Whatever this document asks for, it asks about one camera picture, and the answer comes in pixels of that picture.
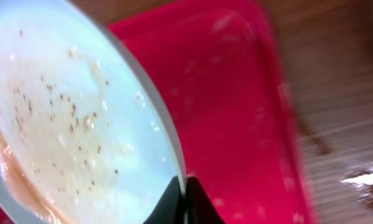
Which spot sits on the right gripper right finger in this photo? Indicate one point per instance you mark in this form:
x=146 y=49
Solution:
x=200 y=208

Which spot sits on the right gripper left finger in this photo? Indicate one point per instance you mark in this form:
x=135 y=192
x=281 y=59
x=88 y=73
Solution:
x=170 y=207

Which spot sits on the white plate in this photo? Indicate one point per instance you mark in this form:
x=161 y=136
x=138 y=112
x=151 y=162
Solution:
x=85 y=136

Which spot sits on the red plastic tray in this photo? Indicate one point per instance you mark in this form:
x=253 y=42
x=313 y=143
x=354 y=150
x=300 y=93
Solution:
x=215 y=65

